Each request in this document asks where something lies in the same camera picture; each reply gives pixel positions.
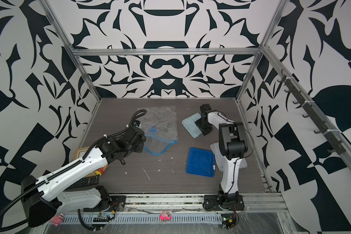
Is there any pink toy on rail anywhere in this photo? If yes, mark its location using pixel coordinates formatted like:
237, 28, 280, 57
159, 211, 172, 222

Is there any grey wall hook rack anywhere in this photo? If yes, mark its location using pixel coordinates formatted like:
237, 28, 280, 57
280, 74, 347, 155

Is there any black remote control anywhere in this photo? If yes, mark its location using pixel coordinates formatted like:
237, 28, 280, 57
66, 175, 99, 190

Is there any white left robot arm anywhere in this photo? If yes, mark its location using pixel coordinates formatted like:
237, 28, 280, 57
20, 126, 146, 227

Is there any grey folded towel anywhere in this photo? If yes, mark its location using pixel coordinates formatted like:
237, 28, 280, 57
210, 142, 248, 172

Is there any white slotted cable duct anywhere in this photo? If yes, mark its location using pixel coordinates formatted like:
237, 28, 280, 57
59, 213, 223, 225

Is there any light teal towel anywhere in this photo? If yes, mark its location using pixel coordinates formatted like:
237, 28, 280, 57
181, 113, 202, 138

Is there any blue towel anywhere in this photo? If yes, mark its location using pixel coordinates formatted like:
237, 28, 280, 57
186, 147, 215, 177

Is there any pink plush toy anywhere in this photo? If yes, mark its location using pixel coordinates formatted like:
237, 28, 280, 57
49, 214, 64, 227

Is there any black corrugated cable conduit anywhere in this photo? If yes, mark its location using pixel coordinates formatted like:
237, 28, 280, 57
0, 109, 147, 233

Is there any clear vacuum bag blue zip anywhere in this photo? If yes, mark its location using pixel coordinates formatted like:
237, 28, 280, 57
138, 106, 178, 156

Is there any red yellow toy figure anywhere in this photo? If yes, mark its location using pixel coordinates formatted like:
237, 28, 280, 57
95, 168, 104, 176

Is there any green circuit board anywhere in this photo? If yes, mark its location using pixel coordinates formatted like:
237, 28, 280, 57
221, 215, 239, 230

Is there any wooden picture frame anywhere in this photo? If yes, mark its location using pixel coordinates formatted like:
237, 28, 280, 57
72, 147, 108, 177

